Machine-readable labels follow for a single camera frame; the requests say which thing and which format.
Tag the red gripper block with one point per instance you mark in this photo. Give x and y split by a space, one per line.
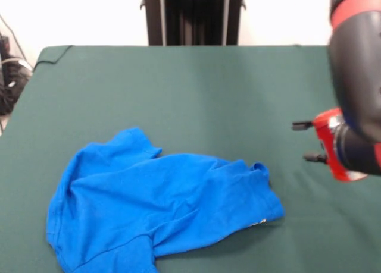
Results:
326 142

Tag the blue printed T-shirt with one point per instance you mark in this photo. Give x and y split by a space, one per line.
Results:
149 201

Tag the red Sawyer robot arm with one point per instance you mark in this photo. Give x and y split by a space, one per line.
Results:
357 76

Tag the dark green table cloth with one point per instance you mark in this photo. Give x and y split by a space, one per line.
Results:
178 91

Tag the dark grey floor stand base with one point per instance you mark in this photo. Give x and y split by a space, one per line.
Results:
12 85

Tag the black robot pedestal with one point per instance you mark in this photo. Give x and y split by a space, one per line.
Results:
153 17

